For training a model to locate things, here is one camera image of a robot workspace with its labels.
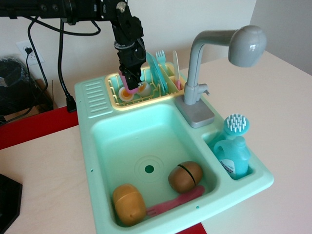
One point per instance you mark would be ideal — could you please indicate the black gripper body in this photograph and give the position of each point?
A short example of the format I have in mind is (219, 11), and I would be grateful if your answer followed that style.
(131, 57)

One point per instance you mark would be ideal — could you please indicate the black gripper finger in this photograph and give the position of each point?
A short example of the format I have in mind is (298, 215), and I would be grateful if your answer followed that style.
(129, 78)
(137, 79)

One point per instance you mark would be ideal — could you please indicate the pink plastic cup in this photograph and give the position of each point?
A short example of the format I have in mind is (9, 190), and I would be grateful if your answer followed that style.
(123, 79)

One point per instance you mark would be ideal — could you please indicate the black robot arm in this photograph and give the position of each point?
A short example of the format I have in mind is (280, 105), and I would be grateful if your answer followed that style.
(127, 29)

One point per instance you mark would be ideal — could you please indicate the yellow drying rack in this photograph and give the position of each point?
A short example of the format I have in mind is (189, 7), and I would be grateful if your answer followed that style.
(158, 97)

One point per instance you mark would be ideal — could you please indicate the mint green toy sink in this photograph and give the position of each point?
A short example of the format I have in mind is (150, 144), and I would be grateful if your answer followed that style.
(141, 144)

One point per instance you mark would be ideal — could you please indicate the right toy egg half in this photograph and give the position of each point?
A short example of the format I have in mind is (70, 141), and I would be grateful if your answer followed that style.
(144, 89)

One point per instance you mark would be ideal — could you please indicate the toy egg half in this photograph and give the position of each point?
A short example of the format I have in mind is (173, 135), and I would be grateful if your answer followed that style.
(124, 95)
(144, 89)

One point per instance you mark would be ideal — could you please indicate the left toy egg half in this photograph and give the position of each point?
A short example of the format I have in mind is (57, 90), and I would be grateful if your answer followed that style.
(124, 95)

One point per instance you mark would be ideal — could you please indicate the teal toy plate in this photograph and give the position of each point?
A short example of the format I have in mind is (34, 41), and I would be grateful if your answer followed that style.
(157, 74)

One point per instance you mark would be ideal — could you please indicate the teal toy fork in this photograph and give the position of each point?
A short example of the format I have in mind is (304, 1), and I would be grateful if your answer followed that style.
(161, 59)

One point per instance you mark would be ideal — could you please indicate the cream toy knife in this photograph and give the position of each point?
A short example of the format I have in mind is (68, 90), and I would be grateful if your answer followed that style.
(176, 72)

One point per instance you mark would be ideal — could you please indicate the brown toy kiwi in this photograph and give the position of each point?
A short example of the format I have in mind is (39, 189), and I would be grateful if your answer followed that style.
(185, 176)

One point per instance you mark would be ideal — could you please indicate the teal dish brush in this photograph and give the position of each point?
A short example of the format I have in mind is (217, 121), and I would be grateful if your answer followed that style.
(235, 125)

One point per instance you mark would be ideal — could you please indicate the black bag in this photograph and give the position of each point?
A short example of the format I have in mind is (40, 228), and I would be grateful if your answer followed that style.
(18, 91)

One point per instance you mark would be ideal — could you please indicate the grey toy faucet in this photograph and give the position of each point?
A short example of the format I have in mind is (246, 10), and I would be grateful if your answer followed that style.
(245, 48)

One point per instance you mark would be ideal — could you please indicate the teal cleaner bottle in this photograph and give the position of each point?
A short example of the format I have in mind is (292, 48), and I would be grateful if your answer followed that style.
(234, 156)

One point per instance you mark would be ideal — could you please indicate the yellow-brown toy potato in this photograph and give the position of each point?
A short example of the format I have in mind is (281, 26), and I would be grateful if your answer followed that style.
(129, 204)

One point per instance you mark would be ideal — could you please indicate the pink toy fork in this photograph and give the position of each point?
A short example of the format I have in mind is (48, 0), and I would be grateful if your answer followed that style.
(180, 200)

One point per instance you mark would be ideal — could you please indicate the white wall outlet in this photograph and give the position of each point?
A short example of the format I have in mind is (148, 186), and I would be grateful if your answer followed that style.
(27, 50)

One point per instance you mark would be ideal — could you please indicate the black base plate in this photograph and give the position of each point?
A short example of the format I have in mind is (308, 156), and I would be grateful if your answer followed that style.
(10, 202)

